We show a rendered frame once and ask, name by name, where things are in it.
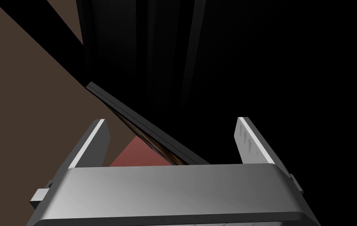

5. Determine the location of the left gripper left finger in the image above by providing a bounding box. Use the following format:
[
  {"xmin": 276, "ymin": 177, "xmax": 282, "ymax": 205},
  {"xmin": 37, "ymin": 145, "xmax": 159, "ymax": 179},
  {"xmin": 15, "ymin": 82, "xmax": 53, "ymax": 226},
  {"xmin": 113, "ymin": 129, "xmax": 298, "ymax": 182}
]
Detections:
[{"xmin": 67, "ymin": 118, "xmax": 111, "ymax": 170}]

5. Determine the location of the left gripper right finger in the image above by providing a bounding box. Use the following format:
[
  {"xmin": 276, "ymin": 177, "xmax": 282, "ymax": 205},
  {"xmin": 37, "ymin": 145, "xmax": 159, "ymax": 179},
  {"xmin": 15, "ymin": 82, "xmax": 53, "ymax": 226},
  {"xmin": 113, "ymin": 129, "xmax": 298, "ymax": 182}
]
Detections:
[{"xmin": 234, "ymin": 117, "xmax": 291, "ymax": 177}]

